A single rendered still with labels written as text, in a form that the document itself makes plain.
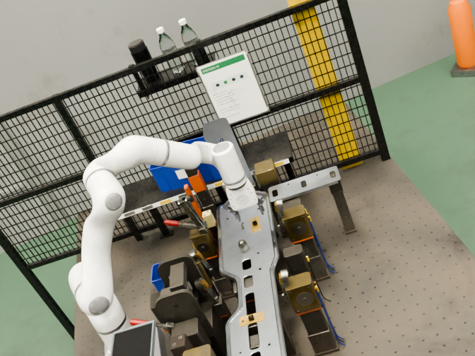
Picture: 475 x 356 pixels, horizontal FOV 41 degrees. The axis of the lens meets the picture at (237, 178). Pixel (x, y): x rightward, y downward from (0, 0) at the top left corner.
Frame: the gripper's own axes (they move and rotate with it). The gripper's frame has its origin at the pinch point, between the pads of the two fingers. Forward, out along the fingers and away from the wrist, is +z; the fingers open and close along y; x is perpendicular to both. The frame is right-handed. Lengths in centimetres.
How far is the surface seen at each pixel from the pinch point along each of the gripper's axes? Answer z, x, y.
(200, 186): -0.7, 28.5, -19.8
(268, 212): 5.6, 5.2, 6.1
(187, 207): -13.0, -1.8, -20.1
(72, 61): -8, 215, -109
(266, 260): 5.5, -21.4, 2.7
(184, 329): -2, -50, -25
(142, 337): -10, -56, -35
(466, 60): 90, 219, 146
